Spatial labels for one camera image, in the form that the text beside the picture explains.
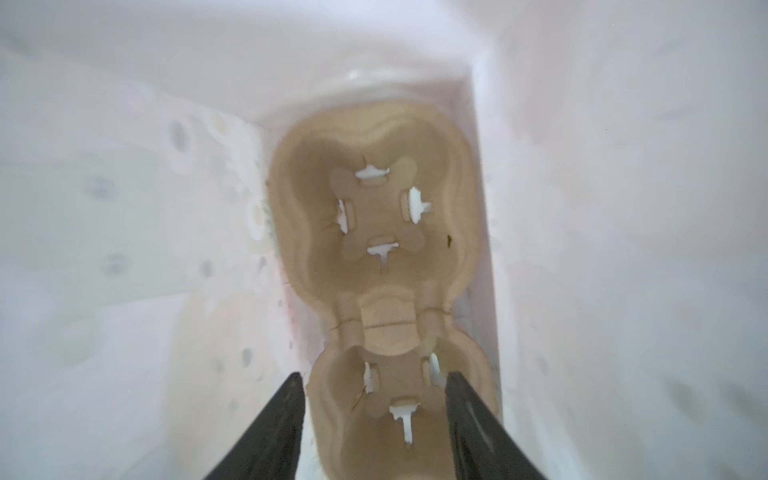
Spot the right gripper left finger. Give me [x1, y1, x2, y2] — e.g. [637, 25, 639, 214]
[206, 372, 306, 480]

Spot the cartoon paper gift bag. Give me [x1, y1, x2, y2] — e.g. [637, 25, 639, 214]
[1, 1, 767, 479]

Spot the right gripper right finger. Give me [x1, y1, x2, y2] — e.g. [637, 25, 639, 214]
[445, 371, 545, 480]

